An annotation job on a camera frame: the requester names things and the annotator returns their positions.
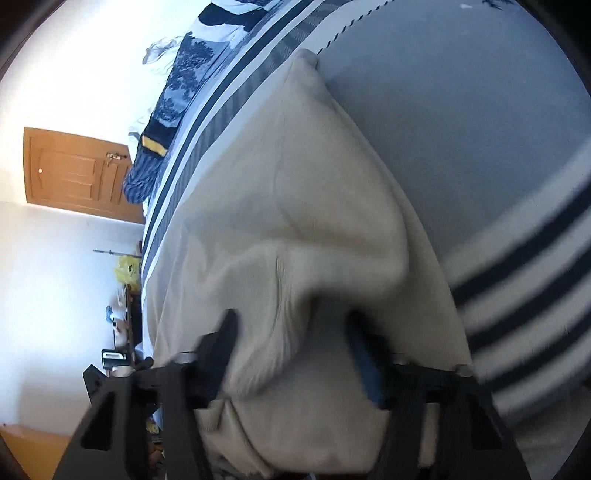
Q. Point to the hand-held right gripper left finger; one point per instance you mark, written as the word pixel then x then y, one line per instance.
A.
pixel 217 364

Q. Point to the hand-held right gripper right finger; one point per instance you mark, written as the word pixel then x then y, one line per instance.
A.
pixel 369 374

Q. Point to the beige knit sweater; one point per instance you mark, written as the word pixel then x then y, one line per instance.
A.
pixel 300 207

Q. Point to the dark wooden side table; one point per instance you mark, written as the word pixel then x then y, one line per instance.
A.
pixel 135 318

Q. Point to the black and white appliance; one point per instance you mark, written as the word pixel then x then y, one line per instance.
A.
pixel 115 357

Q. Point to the yellow plastic bag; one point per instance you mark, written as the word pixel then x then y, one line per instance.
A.
pixel 127 270

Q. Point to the metal rod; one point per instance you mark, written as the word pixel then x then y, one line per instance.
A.
pixel 115 251

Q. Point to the wooden door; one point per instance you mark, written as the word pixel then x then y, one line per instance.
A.
pixel 69 170

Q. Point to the bed with striped blue sheet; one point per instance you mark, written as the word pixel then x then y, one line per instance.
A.
pixel 461 115

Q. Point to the long blue patterned pillow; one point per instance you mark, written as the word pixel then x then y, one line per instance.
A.
pixel 180 92

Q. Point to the white duvet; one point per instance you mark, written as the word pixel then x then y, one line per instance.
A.
pixel 159 50

